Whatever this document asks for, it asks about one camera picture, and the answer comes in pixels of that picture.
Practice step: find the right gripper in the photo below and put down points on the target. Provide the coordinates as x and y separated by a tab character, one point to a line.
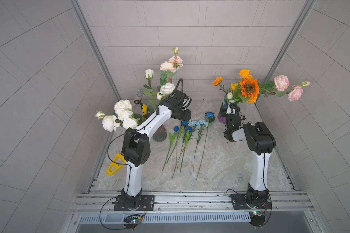
223	112

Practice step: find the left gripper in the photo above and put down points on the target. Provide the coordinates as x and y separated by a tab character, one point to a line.
185	116

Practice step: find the blue purple glass vase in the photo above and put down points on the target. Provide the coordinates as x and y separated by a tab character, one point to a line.
222	113

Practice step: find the blue tulip vase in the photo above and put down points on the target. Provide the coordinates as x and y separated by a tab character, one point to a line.
188	135
183	125

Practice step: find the small blue tulip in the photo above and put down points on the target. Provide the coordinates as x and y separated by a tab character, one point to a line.
172	137

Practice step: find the dark blue rose vase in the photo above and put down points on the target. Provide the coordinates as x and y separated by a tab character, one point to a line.
209	119

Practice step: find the light blue carnation vase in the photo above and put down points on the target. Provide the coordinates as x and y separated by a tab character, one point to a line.
200	126

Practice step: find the dark red glass vase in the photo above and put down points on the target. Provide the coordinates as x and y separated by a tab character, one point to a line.
160	135

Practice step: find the white rose bouquet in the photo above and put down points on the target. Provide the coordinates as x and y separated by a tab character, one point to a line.
123	117

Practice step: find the pink roses stem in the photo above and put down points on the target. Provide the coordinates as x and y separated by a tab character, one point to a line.
281	86

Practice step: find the dark blue rose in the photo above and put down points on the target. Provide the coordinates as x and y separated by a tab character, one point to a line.
178	153

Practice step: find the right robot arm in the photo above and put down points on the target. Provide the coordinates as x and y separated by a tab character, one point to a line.
261	143

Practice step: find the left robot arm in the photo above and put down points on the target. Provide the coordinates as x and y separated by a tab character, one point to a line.
136	144

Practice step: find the white tulip right vase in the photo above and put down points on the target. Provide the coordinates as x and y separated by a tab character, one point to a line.
229	96

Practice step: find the white rose left vase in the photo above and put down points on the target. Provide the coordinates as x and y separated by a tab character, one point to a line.
167	89

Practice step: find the yellow sunflower left vase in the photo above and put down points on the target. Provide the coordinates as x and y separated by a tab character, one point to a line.
144	109

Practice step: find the yellow sunflower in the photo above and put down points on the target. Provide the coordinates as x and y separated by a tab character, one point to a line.
234	86

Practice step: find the orange gerbera flower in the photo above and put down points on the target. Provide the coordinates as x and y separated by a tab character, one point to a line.
250	90

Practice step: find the orange carnation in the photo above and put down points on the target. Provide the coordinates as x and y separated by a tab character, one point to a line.
218	83

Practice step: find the orange rose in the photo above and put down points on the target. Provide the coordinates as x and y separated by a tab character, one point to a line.
245	74

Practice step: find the pink rose spray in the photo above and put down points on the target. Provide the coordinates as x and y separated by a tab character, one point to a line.
169	68

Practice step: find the white rose bud stem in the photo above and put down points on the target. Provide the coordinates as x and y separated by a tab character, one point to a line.
148	89

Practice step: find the yellow tag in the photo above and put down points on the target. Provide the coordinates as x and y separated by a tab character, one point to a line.
117	163

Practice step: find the right circuit board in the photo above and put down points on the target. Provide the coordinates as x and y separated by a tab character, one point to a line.
257	218

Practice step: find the circuit board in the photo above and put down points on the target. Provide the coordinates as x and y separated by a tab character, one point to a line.
257	218
132	221

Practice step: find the left circuit board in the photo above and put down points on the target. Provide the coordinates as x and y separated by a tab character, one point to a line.
132	221

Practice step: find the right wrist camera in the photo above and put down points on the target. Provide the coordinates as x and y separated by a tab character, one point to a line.
231	109

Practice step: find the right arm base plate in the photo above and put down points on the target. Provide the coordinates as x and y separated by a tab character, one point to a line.
260	201

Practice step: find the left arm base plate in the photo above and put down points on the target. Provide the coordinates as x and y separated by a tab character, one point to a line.
139	203

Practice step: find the aluminium rail frame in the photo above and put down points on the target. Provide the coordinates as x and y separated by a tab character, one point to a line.
292	208

